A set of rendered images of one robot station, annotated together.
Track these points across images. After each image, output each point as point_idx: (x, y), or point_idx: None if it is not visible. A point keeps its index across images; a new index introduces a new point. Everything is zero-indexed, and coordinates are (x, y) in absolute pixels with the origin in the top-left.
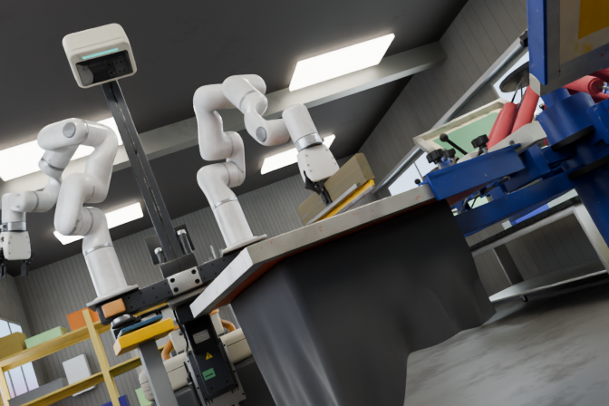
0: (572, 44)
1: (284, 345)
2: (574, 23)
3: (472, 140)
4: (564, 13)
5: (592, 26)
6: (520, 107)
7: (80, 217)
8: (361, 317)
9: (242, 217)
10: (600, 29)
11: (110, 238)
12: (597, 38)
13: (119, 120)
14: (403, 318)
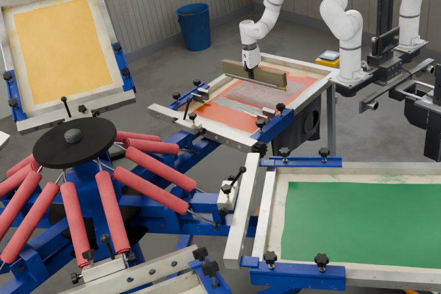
0: (116, 83)
1: None
2: (113, 74)
3: (178, 92)
4: (115, 67)
5: (105, 82)
6: (128, 132)
7: None
8: None
9: (339, 60)
10: (102, 86)
11: (401, 12)
12: (104, 90)
13: None
14: None
